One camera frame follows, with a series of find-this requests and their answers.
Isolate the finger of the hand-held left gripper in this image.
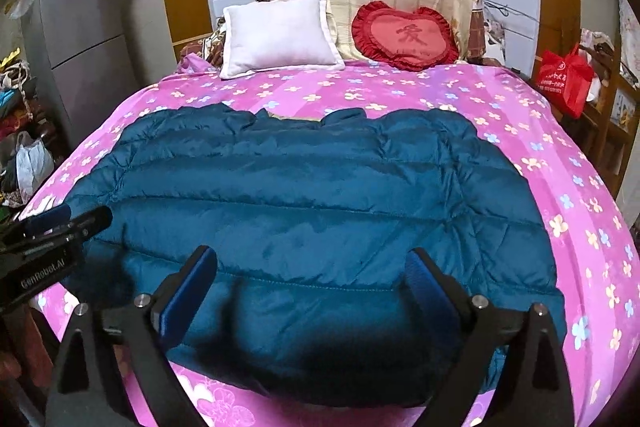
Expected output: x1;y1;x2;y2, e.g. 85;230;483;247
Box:
22;205;75;236
59;205;114;242

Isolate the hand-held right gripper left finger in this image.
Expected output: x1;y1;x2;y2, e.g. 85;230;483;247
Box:
42;245;219;427

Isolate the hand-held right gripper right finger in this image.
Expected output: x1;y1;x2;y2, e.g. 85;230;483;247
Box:
404;248;577;427

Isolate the teal quilted down jacket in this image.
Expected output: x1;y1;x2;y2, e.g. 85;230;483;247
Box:
60;103;569;413

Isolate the pile of mixed clothes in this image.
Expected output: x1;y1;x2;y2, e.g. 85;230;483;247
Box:
0;56;40;210

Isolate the white plastic bag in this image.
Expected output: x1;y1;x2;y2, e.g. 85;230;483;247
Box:
15;132;55;206

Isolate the pink floral bedsheet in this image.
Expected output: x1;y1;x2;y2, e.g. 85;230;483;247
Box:
20;54;640;427

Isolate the grey refrigerator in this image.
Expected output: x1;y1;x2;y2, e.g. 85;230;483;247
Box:
20;0;173;152

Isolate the red shopping bag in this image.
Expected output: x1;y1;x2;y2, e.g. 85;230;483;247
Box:
536;44;596;118

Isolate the wooden shelf rack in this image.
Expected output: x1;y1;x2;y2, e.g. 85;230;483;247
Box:
579;29;640;212

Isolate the red heart-shaped cushion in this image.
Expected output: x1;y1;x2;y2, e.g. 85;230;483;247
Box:
351;0;460;72

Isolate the white pillow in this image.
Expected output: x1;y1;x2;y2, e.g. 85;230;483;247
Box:
219;0;346;80

